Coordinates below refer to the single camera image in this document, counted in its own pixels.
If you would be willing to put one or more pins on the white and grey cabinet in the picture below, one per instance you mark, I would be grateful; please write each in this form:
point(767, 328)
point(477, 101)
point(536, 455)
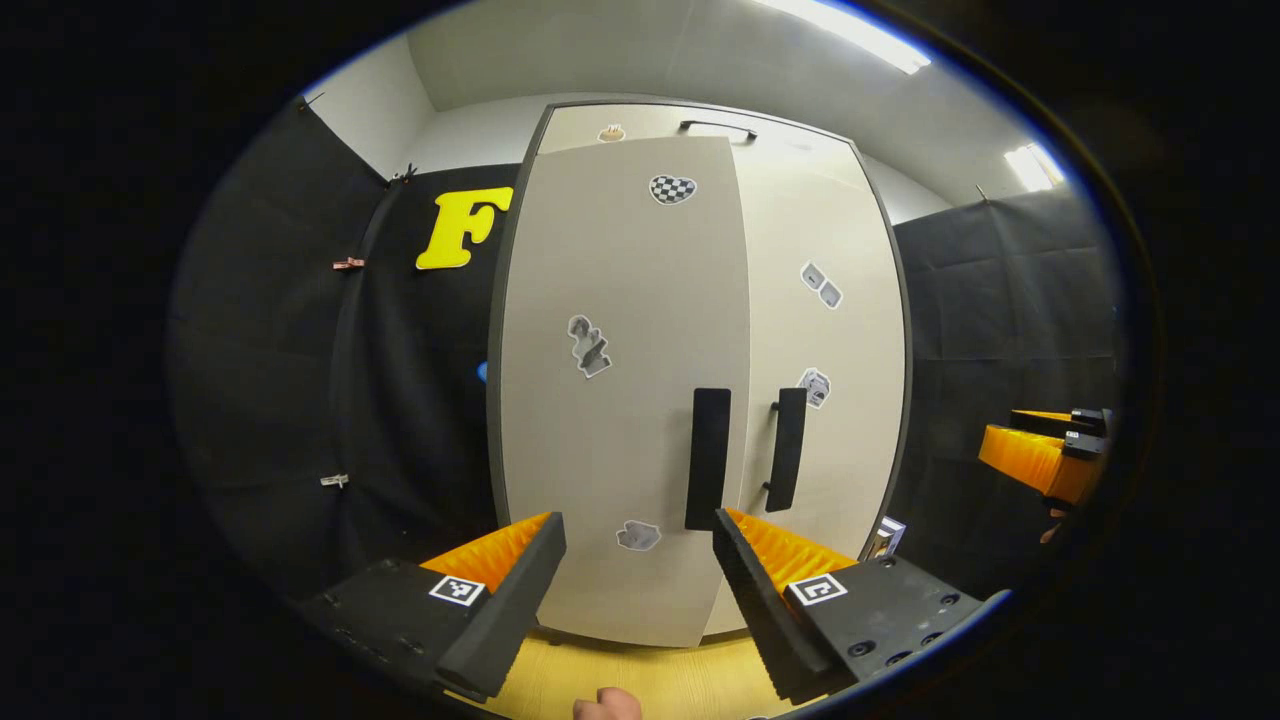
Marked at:
point(492, 440)

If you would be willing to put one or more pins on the pale spine book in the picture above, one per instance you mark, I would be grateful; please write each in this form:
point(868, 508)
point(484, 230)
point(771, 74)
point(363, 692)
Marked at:
point(887, 538)

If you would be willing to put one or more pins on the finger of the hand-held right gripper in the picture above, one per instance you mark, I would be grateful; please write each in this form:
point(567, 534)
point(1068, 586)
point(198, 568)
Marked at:
point(1040, 420)
point(1030, 460)

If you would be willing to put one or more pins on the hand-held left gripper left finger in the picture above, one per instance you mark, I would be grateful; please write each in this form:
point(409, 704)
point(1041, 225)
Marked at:
point(510, 610)

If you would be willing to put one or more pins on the small ceiling light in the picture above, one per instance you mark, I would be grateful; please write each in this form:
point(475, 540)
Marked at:
point(1035, 167)

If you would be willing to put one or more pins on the white cabinet door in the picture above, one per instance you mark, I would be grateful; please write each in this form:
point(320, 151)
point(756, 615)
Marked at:
point(860, 440)
point(640, 430)

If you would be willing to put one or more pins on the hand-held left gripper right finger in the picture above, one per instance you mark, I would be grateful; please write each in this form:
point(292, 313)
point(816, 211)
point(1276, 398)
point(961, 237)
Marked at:
point(760, 600)

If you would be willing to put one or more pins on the copper clip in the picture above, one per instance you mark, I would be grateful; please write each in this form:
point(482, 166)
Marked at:
point(348, 264)

